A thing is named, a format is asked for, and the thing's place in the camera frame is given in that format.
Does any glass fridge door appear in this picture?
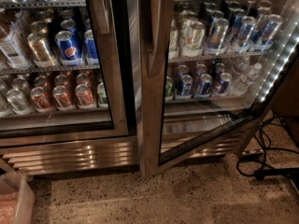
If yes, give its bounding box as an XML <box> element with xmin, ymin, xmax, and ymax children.
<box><xmin>138</xmin><ymin>0</ymin><xmax>299</xmax><ymax>177</ymax></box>
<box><xmin>0</xmin><ymin>0</ymin><xmax>127</xmax><ymax>147</ymax></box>

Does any stainless fridge bottom grille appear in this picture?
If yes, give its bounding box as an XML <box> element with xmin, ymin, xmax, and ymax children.
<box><xmin>1</xmin><ymin>127</ymin><xmax>252</xmax><ymax>175</ymax></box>

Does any green soda can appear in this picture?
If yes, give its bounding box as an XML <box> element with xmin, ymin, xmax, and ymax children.
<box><xmin>165</xmin><ymin>76</ymin><xmax>173</xmax><ymax>101</ymax></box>

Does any blue Pepsi can lower left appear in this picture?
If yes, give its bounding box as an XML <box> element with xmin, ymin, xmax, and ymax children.
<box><xmin>176</xmin><ymin>75</ymin><xmax>192</xmax><ymax>99</ymax></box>

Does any blue pepsi can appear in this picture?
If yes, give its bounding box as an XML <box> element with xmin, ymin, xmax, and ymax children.
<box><xmin>56</xmin><ymin>30</ymin><xmax>82</xmax><ymax>66</ymax></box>
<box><xmin>176</xmin><ymin>75</ymin><xmax>192</xmax><ymax>99</ymax></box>
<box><xmin>194</xmin><ymin>74</ymin><xmax>212</xmax><ymax>98</ymax></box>
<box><xmin>212</xmin><ymin>73</ymin><xmax>233</xmax><ymax>97</ymax></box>

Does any blue Pepsi can lower middle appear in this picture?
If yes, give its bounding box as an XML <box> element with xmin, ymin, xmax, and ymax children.
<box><xmin>194</xmin><ymin>74</ymin><xmax>212</xmax><ymax>98</ymax></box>

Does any red soda can right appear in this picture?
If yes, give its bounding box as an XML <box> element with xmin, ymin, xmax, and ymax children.
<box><xmin>75</xmin><ymin>84</ymin><xmax>95</xmax><ymax>109</ymax></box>

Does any red soda can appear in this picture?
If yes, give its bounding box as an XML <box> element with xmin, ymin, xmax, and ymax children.
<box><xmin>75</xmin><ymin>84</ymin><xmax>95</xmax><ymax>109</ymax></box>
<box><xmin>30</xmin><ymin>87</ymin><xmax>54</xmax><ymax>113</ymax></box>
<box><xmin>52</xmin><ymin>86</ymin><xmax>75</xmax><ymax>111</ymax></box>

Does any blue Pepsi can lower right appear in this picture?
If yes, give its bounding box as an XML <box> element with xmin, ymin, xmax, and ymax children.
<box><xmin>212</xmin><ymin>73</ymin><xmax>233</xmax><ymax>97</ymax></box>

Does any Mountain Dew can right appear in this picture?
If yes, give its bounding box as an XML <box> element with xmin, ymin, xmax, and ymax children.
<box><xmin>182</xmin><ymin>21</ymin><xmax>206</xmax><ymax>57</ymax></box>

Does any blue Pepsi can edge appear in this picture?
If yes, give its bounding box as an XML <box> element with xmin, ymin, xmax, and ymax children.
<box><xmin>84</xmin><ymin>30</ymin><xmax>99</xmax><ymax>64</ymax></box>

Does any red soda can middle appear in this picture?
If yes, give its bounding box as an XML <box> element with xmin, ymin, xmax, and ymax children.
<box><xmin>52</xmin><ymin>86</ymin><xmax>75</xmax><ymax>111</ymax></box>

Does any silver blue energy can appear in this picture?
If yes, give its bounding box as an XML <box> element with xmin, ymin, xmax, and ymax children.
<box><xmin>205</xmin><ymin>18</ymin><xmax>229</xmax><ymax>55</ymax></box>

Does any clear water bottle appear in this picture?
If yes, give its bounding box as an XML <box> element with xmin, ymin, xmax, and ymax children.
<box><xmin>230</xmin><ymin>63</ymin><xmax>262</xmax><ymax>96</ymax></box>

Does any blue Pepsi can front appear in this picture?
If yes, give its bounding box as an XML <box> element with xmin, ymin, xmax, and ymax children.
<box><xmin>56</xmin><ymin>30</ymin><xmax>82</xmax><ymax>66</ymax></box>

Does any red soda can left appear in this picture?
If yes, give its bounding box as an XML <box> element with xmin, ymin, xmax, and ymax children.
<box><xmin>30</xmin><ymin>87</ymin><xmax>54</xmax><ymax>113</ymax></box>

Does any gold soda can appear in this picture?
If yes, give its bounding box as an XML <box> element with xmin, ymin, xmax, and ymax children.
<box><xmin>27</xmin><ymin>33</ymin><xmax>58</xmax><ymax>68</ymax></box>

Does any silver can lower left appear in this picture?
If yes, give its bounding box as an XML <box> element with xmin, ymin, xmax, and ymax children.
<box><xmin>7</xmin><ymin>89</ymin><xmax>32</xmax><ymax>115</ymax></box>

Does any clear labelled bottle left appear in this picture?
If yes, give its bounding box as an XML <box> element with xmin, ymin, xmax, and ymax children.
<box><xmin>0</xmin><ymin>22</ymin><xmax>31</xmax><ymax>70</ymax></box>

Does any clear plastic storage bin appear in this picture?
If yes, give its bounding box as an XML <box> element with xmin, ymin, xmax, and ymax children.
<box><xmin>0</xmin><ymin>172</ymin><xmax>35</xmax><ymax>224</ymax></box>

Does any black power cable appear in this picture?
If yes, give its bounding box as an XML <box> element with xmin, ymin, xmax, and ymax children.
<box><xmin>235</xmin><ymin>109</ymin><xmax>299</xmax><ymax>181</ymax></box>

